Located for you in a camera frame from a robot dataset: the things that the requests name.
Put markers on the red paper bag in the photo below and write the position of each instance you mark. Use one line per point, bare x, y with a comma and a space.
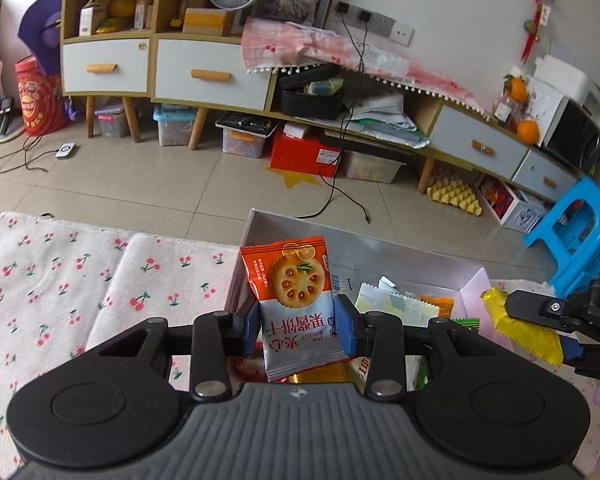
42, 104

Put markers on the pale green snack packet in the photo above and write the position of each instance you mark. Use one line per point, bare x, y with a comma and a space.
387, 298

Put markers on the pink cherry cloth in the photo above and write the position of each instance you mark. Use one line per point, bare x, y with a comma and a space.
272, 44

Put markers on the yellow snack packet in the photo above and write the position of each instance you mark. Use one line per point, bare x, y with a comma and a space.
541, 342

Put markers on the gold foil snack bar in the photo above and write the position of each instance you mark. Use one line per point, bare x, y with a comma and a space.
334, 373

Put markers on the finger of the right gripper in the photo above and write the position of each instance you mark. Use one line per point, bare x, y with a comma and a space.
583, 358
545, 311

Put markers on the orange cracker packet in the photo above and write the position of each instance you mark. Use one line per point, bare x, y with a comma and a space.
292, 284

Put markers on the yellow egg tray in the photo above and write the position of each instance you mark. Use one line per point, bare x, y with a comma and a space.
447, 187

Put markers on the blue plastic stool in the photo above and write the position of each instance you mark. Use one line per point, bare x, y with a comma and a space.
570, 231

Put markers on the clear plastic storage bin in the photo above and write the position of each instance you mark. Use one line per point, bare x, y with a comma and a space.
175, 124

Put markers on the green snack bag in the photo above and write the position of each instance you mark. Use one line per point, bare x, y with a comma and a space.
469, 323

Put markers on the cherry print tablecloth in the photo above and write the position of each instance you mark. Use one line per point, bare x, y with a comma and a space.
65, 287

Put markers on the purple hat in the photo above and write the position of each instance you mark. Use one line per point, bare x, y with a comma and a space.
39, 30

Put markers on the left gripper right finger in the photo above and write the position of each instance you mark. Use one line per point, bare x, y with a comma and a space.
461, 364

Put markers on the red cardboard box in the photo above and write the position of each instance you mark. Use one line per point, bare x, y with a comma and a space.
307, 155

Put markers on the pink cardboard box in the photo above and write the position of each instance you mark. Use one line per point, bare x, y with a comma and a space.
355, 259

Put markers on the orange fruit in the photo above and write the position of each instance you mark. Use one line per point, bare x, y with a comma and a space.
528, 132

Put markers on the orange white snack packet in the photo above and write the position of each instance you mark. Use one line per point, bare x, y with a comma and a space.
445, 305

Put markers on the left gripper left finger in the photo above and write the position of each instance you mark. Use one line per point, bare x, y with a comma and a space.
209, 342

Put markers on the wooden white drawer cabinet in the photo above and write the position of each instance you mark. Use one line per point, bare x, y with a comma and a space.
206, 71

